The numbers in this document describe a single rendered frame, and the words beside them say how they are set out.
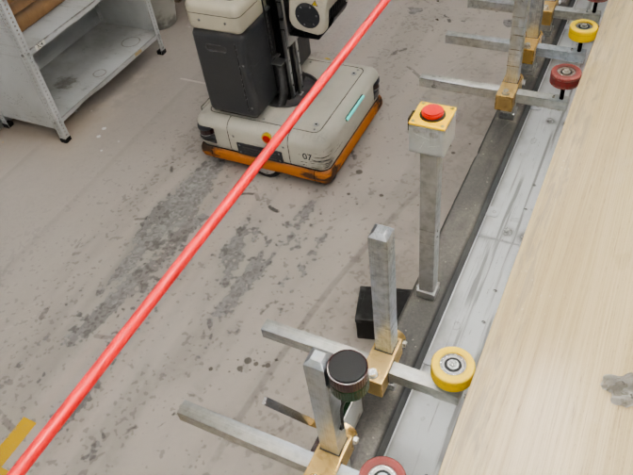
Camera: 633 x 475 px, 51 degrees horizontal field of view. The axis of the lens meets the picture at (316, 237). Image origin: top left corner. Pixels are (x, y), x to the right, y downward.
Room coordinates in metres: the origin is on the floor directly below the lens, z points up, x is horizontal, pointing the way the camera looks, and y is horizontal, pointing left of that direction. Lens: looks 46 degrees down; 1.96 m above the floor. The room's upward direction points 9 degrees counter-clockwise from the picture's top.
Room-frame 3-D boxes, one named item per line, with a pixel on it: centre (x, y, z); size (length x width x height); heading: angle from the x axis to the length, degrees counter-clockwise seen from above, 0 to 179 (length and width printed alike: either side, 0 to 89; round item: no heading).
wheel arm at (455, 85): (1.60, -0.57, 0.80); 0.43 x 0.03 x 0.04; 58
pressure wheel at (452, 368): (0.65, -0.21, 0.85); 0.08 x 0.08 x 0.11
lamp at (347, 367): (0.52, -0.01, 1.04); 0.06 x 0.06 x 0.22; 58
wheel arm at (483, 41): (1.81, -0.71, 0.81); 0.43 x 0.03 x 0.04; 58
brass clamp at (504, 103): (1.59, -0.62, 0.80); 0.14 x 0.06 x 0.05; 148
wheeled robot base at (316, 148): (2.57, 0.03, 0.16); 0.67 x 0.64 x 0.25; 58
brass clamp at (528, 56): (1.80, -0.76, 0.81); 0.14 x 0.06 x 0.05; 148
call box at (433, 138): (0.98, -0.25, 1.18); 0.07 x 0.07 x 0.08; 58
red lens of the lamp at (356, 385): (0.52, -0.02, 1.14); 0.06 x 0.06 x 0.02
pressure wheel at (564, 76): (1.50, -0.74, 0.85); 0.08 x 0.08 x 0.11
